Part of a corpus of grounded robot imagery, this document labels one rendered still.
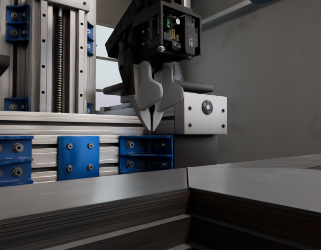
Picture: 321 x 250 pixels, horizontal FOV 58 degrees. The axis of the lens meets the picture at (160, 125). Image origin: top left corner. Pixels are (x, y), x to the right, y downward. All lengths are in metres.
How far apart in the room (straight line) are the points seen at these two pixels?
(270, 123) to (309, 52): 0.82
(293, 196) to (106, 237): 0.11
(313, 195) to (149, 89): 0.24
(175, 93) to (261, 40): 3.28
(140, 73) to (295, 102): 2.95
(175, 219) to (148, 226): 0.02
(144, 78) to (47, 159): 0.30
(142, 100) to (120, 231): 0.24
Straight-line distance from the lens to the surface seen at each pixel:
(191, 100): 0.62
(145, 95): 0.38
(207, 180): 0.25
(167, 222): 0.19
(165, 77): 0.41
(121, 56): 0.39
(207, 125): 0.65
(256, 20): 3.76
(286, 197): 0.20
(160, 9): 0.36
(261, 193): 0.20
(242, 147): 3.65
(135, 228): 0.18
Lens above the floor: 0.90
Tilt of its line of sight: 2 degrees up
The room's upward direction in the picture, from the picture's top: straight up
